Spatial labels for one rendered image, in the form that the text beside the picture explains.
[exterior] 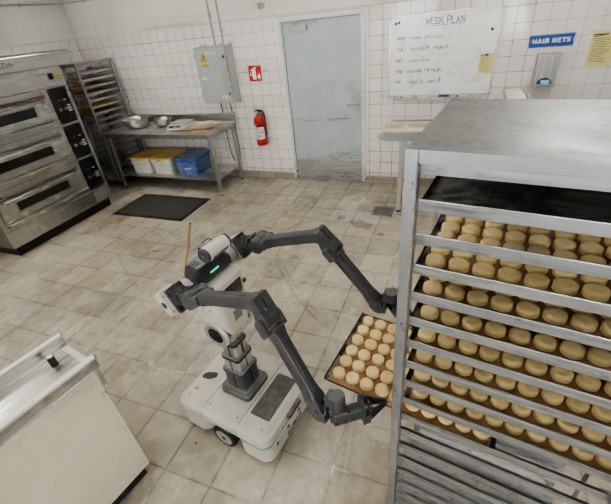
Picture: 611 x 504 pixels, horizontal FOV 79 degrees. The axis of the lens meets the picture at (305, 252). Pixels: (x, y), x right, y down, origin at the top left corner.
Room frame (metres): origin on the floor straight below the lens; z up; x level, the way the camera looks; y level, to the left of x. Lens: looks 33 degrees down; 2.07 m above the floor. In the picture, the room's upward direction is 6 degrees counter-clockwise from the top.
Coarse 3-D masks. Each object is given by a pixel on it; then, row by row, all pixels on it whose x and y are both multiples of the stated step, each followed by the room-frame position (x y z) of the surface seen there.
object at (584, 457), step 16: (416, 400) 0.75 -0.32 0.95; (432, 400) 0.74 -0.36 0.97; (464, 416) 0.68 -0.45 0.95; (480, 416) 0.66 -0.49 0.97; (512, 432) 0.61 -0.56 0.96; (528, 432) 0.60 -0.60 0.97; (544, 448) 0.55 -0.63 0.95; (560, 448) 0.54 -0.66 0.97; (576, 448) 0.54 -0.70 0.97; (592, 464) 0.50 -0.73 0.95; (608, 464) 0.49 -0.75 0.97
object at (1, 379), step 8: (56, 336) 1.34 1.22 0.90; (48, 344) 1.30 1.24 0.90; (56, 344) 1.32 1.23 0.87; (64, 344) 1.34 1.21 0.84; (32, 352) 1.25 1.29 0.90; (40, 352) 1.26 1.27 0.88; (48, 352) 1.28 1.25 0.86; (16, 360) 1.21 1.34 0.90; (24, 360) 1.21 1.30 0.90; (32, 360) 1.23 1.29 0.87; (40, 360) 1.25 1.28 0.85; (8, 368) 1.17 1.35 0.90; (16, 368) 1.18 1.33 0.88; (24, 368) 1.20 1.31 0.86; (0, 376) 1.13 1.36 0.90; (8, 376) 1.15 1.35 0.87; (16, 376) 1.16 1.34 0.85; (0, 384) 1.12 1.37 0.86
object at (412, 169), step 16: (416, 160) 0.73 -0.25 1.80; (416, 176) 0.73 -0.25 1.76; (416, 192) 0.73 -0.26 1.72; (416, 208) 0.74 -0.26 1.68; (416, 224) 0.75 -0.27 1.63; (400, 240) 0.75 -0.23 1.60; (400, 256) 0.74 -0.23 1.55; (400, 272) 0.74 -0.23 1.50; (400, 288) 0.74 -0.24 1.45; (400, 304) 0.74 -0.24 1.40; (400, 320) 0.74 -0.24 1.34; (400, 336) 0.74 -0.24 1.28; (400, 352) 0.74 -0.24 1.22; (400, 368) 0.73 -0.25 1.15; (400, 384) 0.73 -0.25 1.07; (400, 400) 0.73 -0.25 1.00; (400, 416) 0.74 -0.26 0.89
